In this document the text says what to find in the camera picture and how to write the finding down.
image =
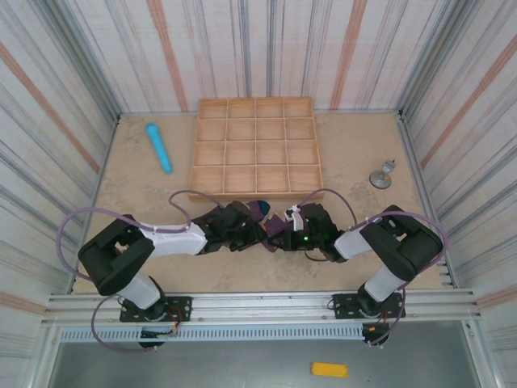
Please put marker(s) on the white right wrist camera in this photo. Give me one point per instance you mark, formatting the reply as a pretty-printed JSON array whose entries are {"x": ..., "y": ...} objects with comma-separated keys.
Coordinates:
[{"x": 295, "y": 218}]

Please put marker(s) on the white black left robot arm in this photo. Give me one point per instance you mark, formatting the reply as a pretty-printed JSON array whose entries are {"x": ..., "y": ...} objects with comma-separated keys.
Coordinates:
[{"x": 173, "y": 242}]

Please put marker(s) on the aluminium mounting rail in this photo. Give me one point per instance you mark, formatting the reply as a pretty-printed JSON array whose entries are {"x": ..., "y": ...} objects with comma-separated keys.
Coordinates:
[{"x": 262, "y": 305}]

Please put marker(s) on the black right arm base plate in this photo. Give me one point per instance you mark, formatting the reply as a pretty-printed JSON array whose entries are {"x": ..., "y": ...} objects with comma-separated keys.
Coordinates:
[{"x": 343, "y": 307}]

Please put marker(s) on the yellow block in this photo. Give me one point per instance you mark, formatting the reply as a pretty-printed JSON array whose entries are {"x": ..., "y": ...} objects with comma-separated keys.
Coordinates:
[{"x": 329, "y": 370}]

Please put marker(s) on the wooden compartment tray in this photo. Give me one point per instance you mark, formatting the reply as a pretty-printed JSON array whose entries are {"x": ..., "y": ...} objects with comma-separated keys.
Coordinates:
[{"x": 242, "y": 141}]

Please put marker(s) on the light blue plastic tube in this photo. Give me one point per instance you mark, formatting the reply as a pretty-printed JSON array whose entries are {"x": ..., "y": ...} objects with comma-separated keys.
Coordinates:
[{"x": 158, "y": 147}]

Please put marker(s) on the small grey metal stand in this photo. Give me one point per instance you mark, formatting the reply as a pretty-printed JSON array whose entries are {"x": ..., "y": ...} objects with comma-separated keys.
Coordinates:
[{"x": 379, "y": 180}]

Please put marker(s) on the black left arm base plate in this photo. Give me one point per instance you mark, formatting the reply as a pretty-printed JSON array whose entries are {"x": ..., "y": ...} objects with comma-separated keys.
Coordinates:
[{"x": 182, "y": 309}]

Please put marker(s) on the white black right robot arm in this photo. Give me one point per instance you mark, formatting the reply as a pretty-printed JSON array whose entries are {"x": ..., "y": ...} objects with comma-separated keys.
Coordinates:
[{"x": 355, "y": 244}]

